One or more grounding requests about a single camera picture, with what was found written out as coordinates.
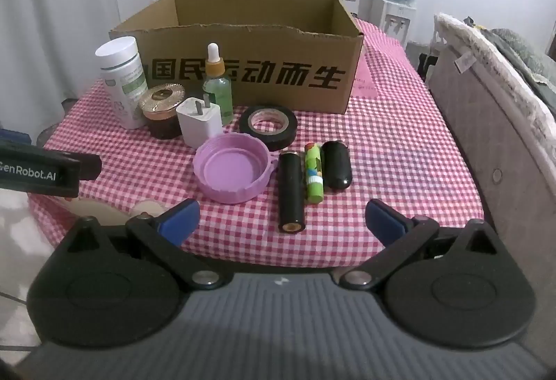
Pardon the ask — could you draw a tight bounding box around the grey upholstered headboard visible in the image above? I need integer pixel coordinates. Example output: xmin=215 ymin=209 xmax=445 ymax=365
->
xmin=428 ymin=15 xmax=556 ymax=298

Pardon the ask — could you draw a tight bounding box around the black cylinder tube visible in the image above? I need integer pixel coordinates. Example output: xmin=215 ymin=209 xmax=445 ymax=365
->
xmin=278 ymin=151 xmax=305 ymax=234

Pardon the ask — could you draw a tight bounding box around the white curtain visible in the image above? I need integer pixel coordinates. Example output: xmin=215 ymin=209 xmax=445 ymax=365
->
xmin=0 ymin=0 xmax=123 ymax=138

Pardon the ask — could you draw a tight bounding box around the pink printed paper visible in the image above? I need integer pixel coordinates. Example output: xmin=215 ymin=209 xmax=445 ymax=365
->
xmin=351 ymin=42 xmax=379 ymax=101

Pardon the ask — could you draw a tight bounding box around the white charger plug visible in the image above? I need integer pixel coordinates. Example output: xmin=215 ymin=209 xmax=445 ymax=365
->
xmin=176 ymin=96 xmax=223 ymax=148

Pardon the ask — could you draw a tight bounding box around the grey green blanket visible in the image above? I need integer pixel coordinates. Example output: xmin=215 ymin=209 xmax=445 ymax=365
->
xmin=478 ymin=26 xmax=556 ymax=103

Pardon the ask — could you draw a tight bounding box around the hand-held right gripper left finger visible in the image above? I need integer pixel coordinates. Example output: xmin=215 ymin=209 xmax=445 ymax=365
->
xmin=65 ymin=198 xmax=223 ymax=292

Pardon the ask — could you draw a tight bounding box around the black metal frame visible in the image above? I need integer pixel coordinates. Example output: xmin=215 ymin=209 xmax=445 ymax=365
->
xmin=418 ymin=53 xmax=440 ymax=82

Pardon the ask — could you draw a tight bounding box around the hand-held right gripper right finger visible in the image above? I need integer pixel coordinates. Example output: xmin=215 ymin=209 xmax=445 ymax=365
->
xmin=339 ymin=198 xmax=500 ymax=290

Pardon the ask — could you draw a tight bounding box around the red checkered tablecloth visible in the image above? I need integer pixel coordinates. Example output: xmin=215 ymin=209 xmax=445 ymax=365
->
xmin=28 ymin=17 xmax=485 ymax=269

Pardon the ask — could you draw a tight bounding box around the green glass dropper bottle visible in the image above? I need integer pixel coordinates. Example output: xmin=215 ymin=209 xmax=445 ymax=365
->
xmin=203 ymin=42 xmax=234 ymax=125

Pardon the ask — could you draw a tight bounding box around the brown cardboard box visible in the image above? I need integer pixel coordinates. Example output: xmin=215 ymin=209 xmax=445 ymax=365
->
xmin=108 ymin=0 xmax=366 ymax=116

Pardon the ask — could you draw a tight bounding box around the white bottle with green label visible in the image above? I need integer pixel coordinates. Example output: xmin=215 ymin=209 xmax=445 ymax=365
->
xmin=95 ymin=38 xmax=147 ymax=130

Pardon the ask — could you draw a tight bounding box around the black oval case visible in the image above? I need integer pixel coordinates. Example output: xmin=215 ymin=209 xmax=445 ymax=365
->
xmin=321 ymin=140 xmax=352 ymax=191

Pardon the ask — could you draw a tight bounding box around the gold-lidded brown jar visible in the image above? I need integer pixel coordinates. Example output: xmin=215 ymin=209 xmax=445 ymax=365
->
xmin=139 ymin=83 xmax=187 ymax=140

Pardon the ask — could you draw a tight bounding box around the black tape roll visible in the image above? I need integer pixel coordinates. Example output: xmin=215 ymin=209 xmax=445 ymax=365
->
xmin=239 ymin=105 xmax=298 ymax=152

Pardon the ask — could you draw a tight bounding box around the purple plastic lid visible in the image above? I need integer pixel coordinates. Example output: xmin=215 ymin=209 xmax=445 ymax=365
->
xmin=193 ymin=132 xmax=279 ymax=205

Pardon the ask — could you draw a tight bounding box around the white fringed cover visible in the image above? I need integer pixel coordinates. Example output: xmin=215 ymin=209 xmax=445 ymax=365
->
xmin=434 ymin=12 xmax=556 ymax=146

